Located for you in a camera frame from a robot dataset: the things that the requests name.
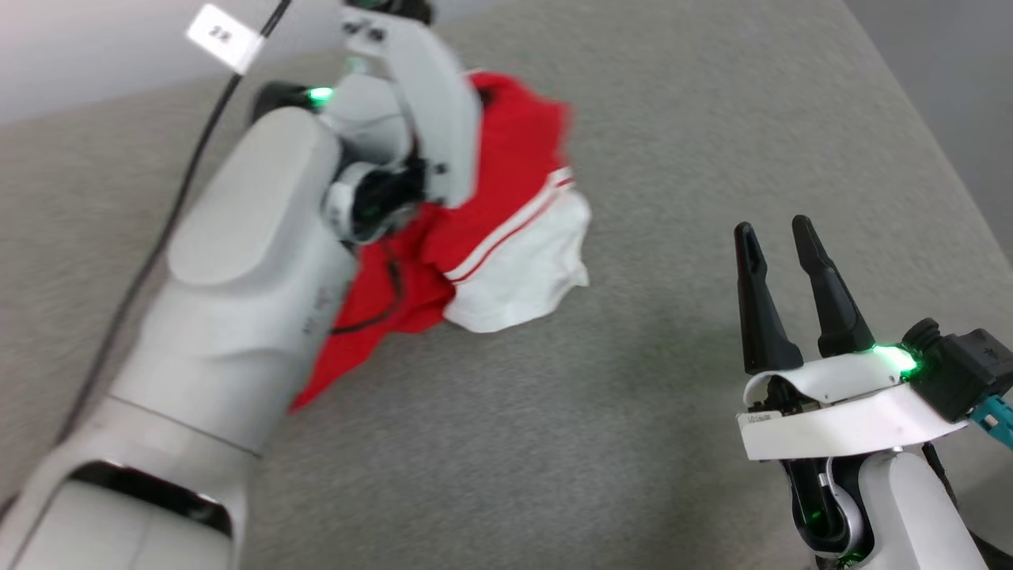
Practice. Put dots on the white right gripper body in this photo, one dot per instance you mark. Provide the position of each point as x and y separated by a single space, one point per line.
855 423

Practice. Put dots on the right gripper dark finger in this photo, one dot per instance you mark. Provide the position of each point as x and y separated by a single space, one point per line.
837 309
758 317

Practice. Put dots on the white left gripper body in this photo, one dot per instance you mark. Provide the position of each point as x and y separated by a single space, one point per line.
435 103

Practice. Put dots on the red and white garment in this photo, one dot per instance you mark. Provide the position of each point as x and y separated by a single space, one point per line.
514 158

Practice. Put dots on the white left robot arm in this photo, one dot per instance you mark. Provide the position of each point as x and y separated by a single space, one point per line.
237 277

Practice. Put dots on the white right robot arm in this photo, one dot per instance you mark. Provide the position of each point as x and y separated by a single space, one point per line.
910 514

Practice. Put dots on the grey fabric sofa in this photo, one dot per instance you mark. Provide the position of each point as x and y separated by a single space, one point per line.
633 396

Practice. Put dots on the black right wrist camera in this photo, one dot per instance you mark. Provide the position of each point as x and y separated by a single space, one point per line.
961 368

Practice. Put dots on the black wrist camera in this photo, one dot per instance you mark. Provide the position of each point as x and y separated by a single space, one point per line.
277 96
961 368

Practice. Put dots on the teal right camera connector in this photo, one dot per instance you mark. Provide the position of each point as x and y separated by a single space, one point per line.
995 413

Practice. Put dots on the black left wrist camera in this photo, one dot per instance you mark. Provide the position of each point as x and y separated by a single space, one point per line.
277 96

